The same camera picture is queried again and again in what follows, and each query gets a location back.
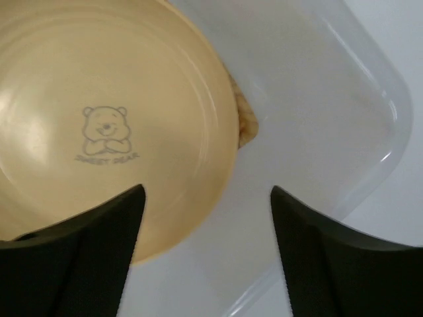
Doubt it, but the triangular woven bamboo tray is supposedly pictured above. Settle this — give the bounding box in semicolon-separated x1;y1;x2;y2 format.
225;69;259;148

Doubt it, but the clear plastic bin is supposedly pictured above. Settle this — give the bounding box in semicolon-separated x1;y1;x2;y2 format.
120;1;412;316

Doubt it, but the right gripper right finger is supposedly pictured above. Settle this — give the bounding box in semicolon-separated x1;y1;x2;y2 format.
270;186;422;316

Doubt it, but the beige bear plate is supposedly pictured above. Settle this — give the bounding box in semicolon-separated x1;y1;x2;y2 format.
1;1;239;263

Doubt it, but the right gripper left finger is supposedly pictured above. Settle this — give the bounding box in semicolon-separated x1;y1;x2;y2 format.
1;184;146;316

